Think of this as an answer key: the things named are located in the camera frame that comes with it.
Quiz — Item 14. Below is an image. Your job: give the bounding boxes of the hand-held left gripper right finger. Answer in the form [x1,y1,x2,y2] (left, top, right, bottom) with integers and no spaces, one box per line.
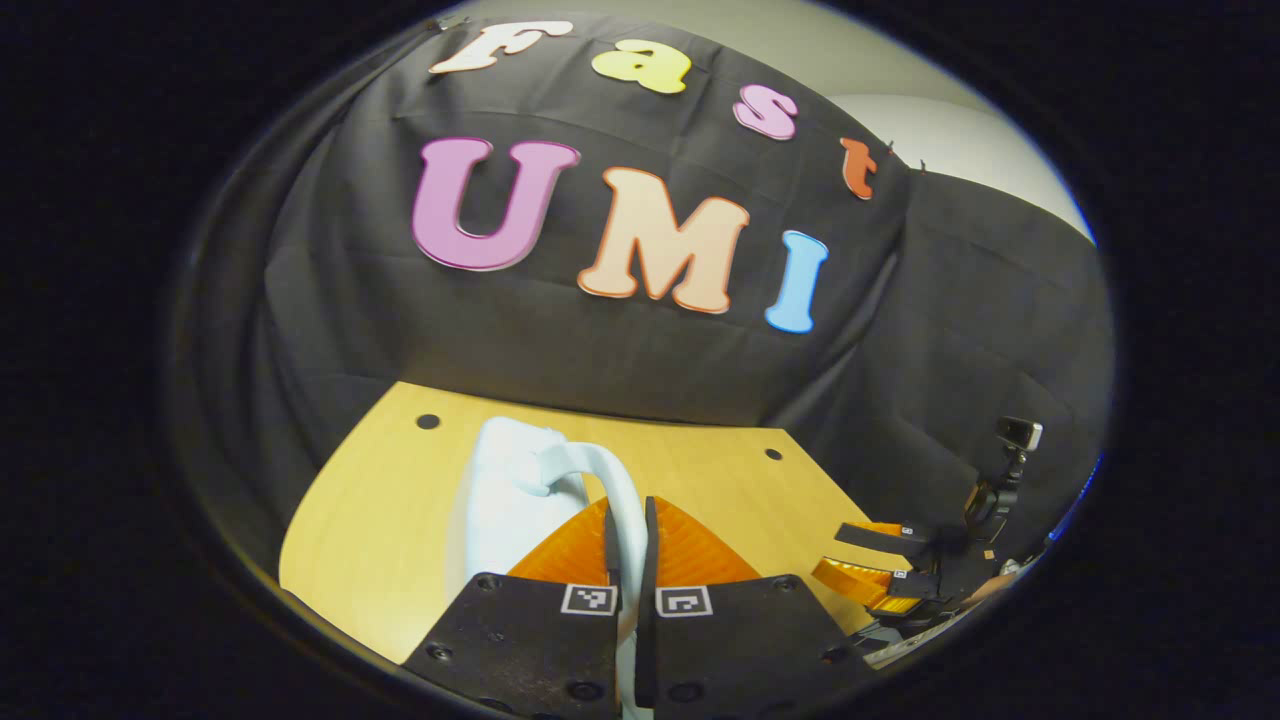
[633,495,878,719]

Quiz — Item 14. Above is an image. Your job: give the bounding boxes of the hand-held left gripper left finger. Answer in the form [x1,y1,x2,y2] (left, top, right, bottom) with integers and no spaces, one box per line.
[403,495,625,720]

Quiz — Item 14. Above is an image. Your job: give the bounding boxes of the light blue suitcase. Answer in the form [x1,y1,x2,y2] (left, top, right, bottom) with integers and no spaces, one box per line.
[448,416,651,720]

